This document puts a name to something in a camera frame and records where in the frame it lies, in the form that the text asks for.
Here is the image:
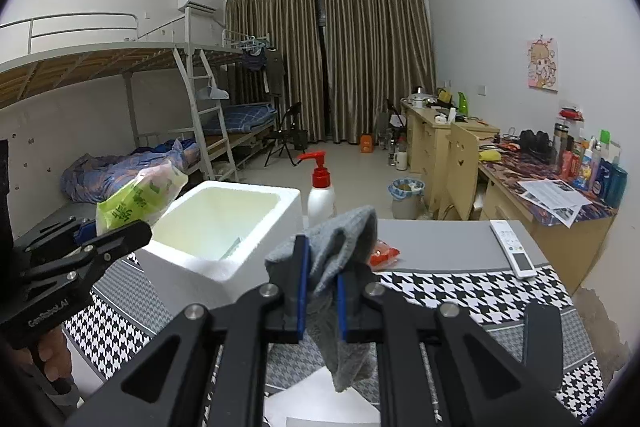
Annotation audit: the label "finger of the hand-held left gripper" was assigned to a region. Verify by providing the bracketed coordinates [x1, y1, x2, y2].
[20, 221, 153, 289]
[12, 217, 97, 265]

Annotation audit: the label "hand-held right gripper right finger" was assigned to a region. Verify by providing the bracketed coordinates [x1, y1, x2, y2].
[336, 262, 583, 427]

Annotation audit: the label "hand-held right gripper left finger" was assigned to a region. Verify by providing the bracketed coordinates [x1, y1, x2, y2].
[65, 234, 308, 427]

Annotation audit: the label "green tissue pack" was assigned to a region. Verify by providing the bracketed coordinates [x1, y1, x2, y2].
[95, 163, 189, 238]

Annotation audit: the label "grey sock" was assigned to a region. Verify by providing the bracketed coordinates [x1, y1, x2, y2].
[264, 205, 379, 393]

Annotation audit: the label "white foam box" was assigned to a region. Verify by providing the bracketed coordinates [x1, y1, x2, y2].
[135, 179, 303, 313]

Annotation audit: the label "person's left hand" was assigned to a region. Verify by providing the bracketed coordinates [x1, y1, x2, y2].
[31, 328, 72, 384]

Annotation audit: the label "red snack packet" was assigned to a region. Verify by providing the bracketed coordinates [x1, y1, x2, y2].
[369, 239, 402, 269]

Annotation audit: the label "blue plaid quilt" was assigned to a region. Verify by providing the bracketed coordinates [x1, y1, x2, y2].
[60, 139, 196, 205]

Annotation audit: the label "white lotion pump bottle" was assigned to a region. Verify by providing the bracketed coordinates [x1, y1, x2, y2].
[296, 151, 337, 228]

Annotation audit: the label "houndstooth tablecloth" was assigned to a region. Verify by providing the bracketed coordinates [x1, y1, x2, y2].
[62, 217, 608, 427]

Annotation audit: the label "blue patterned basket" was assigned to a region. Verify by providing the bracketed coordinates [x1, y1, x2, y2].
[389, 177, 426, 220]

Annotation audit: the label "black folding chair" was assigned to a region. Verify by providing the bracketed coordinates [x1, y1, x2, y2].
[263, 103, 308, 168]

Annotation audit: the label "white bed ladder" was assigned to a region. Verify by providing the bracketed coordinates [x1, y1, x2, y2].
[172, 48, 241, 182]

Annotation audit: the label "metal bunk bed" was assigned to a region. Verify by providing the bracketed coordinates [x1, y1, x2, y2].
[185, 4, 281, 168]
[0, 12, 241, 228]

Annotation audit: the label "blue plaid mattress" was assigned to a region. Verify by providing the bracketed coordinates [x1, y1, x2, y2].
[220, 103, 277, 132]

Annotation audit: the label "light wooden desk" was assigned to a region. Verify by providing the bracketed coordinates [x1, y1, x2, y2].
[401, 99, 501, 220]

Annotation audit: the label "white remote control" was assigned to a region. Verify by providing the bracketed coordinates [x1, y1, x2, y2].
[489, 219, 538, 279]

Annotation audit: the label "wooden smiley chair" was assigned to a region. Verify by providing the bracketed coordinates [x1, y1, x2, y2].
[442, 121, 483, 220]

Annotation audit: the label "black smartphone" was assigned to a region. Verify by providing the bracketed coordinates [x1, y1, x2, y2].
[522, 304, 564, 393]

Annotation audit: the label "wooden desk with patterned cover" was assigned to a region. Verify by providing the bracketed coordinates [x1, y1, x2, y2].
[477, 142, 621, 293]

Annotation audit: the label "metal cooking pot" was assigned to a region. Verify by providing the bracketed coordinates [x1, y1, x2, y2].
[407, 88, 436, 108]

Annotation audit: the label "dark hanging clothes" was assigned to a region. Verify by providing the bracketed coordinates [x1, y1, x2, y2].
[241, 47, 287, 95]

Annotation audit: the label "brown curtain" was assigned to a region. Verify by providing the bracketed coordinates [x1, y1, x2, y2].
[324, 0, 436, 145]
[225, 0, 328, 145]

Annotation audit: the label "printed paper sheets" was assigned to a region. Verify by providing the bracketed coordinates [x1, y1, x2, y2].
[517, 178, 593, 228]

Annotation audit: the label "steel thermos flask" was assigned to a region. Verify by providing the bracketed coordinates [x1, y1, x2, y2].
[554, 119, 571, 165]

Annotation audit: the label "cluster of toiletry bottles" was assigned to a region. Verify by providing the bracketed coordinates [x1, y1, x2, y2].
[552, 107, 628, 208]

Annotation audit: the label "cartoon wall poster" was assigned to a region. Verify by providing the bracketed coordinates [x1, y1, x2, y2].
[526, 38, 559, 92]

